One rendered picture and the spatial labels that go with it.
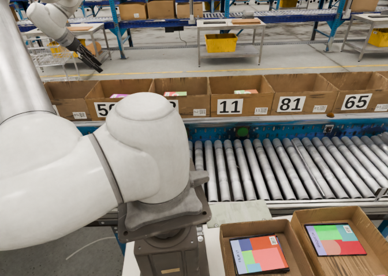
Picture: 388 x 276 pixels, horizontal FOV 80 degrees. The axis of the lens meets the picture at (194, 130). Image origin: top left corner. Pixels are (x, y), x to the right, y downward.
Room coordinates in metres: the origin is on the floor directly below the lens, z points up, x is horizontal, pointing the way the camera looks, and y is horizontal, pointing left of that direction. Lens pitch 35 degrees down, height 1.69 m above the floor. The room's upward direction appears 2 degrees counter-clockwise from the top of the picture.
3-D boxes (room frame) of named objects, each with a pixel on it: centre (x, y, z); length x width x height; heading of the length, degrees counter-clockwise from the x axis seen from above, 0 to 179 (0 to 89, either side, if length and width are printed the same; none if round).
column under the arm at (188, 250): (0.41, 0.09, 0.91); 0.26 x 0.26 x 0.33; 5
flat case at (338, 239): (0.50, -0.56, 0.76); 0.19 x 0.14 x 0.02; 90
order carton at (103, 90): (1.44, 0.48, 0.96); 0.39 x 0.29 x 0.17; 89
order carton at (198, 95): (1.43, 0.08, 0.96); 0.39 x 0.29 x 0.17; 89
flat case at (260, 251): (0.44, -0.22, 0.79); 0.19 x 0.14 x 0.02; 95
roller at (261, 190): (0.97, -0.35, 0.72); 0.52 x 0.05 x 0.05; 179
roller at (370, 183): (0.96, -0.93, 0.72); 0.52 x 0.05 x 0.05; 179
